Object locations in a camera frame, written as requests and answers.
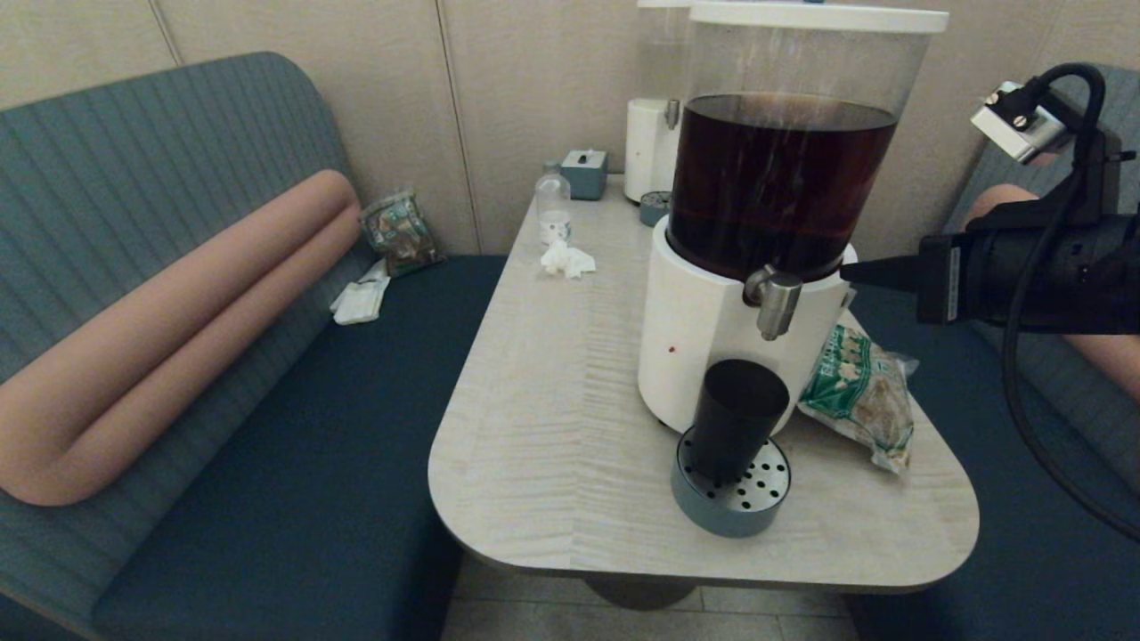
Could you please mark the clear liquid dispenser white base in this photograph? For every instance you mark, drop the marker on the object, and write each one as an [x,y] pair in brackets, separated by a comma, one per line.
[646,147]

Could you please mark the black plastic cup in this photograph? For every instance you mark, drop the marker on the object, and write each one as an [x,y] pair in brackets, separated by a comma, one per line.
[735,418]

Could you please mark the small blue drip tray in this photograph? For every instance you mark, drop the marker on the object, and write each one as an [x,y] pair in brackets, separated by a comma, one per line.
[652,208]

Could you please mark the white napkin packet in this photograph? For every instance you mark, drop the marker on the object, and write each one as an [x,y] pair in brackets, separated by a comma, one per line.
[361,300]

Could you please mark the crumpled white tissue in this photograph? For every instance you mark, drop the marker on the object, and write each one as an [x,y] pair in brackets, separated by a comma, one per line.
[565,258]

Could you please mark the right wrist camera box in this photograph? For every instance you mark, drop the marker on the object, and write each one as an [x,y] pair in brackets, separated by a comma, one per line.
[1020,125]

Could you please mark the blue upholstered bench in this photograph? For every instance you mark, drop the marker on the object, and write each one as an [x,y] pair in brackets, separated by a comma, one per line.
[935,445]
[267,427]

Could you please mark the table pedestal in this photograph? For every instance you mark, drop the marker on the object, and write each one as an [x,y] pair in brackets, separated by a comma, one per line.
[641,595]

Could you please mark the round blue perforated drip tray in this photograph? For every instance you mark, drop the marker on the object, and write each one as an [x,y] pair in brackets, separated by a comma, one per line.
[766,499]

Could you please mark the metal dispenser tap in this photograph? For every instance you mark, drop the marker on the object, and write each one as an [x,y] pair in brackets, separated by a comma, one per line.
[775,303]

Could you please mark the dark printed snack bag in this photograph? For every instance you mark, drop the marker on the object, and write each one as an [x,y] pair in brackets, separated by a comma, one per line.
[401,233]

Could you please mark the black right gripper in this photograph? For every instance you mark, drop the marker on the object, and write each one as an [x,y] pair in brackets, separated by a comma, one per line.
[980,276]

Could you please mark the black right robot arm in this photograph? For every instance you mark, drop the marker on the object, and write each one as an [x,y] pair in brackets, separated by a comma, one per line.
[1113,276]

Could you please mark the large dark tea dispenser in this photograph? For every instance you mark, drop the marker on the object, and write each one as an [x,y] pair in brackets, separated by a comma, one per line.
[704,329]

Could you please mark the blue tissue box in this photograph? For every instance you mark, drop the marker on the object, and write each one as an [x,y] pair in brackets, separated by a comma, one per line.
[583,174]

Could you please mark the green white snack bag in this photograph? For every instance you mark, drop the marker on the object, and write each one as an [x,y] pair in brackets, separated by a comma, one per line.
[855,392]

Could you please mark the clear plastic bottle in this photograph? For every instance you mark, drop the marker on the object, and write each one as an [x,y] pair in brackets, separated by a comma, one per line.
[552,205]

